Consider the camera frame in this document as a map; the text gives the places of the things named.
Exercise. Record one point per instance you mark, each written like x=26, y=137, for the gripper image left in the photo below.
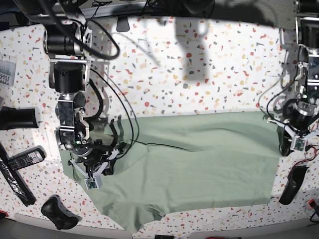
x=92, y=156

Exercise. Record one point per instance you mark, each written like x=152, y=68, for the long black bar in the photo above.
x=14, y=180

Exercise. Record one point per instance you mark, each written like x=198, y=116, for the black curved handle right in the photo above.
x=295, y=181

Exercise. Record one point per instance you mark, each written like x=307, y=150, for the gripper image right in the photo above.
x=297, y=115

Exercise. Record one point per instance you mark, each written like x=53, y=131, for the clear plastic parts bag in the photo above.
x=7, y=75

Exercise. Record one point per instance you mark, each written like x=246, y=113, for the black game controller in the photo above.
x=52, y=211

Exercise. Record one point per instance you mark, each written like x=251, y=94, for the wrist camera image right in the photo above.
x=298, y=143

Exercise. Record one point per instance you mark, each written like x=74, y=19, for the green T-shirt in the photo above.
x=186, y=163

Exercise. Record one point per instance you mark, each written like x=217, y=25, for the grey monitor stand base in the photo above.
x=122, y=24

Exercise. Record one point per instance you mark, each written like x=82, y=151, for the black TV remote control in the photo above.
x=28, y=158

